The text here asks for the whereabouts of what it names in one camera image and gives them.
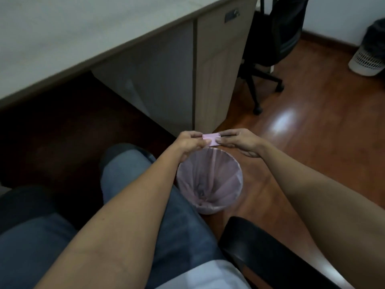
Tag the black bin liner bag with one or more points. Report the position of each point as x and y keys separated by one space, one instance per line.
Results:
x=375 y=37

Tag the pink bin liner bag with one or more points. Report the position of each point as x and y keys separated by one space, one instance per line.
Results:
x=210 y=177

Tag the black chair armrest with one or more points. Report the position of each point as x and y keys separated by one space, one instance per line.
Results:
x=270 y=258

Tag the person's left hand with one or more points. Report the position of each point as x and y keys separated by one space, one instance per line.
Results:
x=188 y=143

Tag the white waste bin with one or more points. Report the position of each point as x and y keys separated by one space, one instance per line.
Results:
x=209 y=180

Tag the person's white shirt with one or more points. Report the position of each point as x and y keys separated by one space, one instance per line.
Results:
x=207 y=275

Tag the white perforated waste basket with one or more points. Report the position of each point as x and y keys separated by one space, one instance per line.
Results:
x=365 y=61

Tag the person's right thumb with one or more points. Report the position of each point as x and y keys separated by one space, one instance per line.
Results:
x=225 y=142

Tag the black office chair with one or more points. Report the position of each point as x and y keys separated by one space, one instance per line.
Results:
x=270 y=39

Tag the person's blue jeans leg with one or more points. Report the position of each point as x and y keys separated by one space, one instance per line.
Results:
x=168 y=213
x=30 y=252

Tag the person's right hand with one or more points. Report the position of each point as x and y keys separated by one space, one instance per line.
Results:
x=244 y=143

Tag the beige desk cabinet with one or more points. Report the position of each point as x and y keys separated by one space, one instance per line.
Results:
x=180 y=66

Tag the small pink paper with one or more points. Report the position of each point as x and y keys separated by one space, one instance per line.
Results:
x=211 y=139

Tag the person's left forearm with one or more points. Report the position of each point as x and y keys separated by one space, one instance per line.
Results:
x=120 y=222

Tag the person's left thumb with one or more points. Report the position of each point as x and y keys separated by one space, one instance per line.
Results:
x=204 y=142

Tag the person's right forearm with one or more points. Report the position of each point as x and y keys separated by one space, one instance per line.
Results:
x=327 y=204

